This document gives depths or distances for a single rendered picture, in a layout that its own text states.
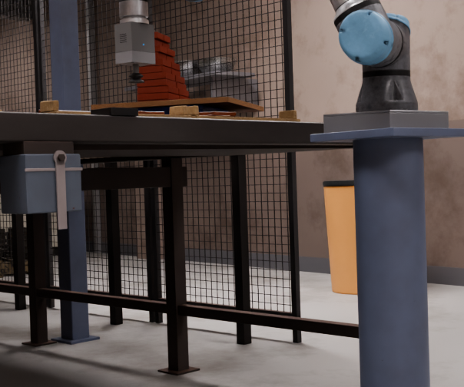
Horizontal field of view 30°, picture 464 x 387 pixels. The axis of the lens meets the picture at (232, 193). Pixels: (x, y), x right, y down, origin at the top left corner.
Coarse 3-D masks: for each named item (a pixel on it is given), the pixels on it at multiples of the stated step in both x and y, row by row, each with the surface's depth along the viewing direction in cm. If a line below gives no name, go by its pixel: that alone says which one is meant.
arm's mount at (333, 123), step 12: (324, 120) 219; (336, 120) 216; (348, 120) 213; (360, 120) 209; (372, 120) 207; (384, 120) 204; (396, 120) 204; (408, 120) 206; (420, 120) 209; (432, 120) 212; (444, 120) 215; (324, 132) 219
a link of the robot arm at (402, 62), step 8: (392, 16) 207; (400, 16) 208; (400, 24) 208; (408, 24) 210; (400, 32) 204; (408, 32) 210; (408, 40) 210; (408, 48) 210; (400, 56) 207; (408, 56) 210; (392, 64) 208; (400, 64) 208; (408, 64) 210
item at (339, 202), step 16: (336, 192) 553; (352, 192) 547; (336, 208) 554; (352, 208) 548; (336, 224) 555; (352, 224) 549; (336, 240) 556; (352, 240) 550; (336, 256) 558; (352, 256) 551; (336, 272) 559; (352, 272) 551; (336, 288) 561; (352, 288) 552
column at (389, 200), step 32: (384, 128) 197; (416, 128) 200; (448, 128) 208; (384, 160) 206; (416, 160) 208; (384, 192) 206; (416, 192) 208; (384, 224) 207; (416, 224) 208; (384, 256) 207; (416, 256) 208; (384, 288) 207; (416, 288) 208; (384, 320) 207; (416, 320) 208; (384, 352) 207; (416, 352) 208; (384, 384) 208; (416, 384) 208
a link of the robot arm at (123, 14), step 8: (128, 0) 223; (136, 0) 224; (120, 8) 225; (128, 8) 223; (136, 8) 224; (144, 8) 225; (120, 16) 226; (128, 16) 224; (136, 16) 224; (144, 16) 225
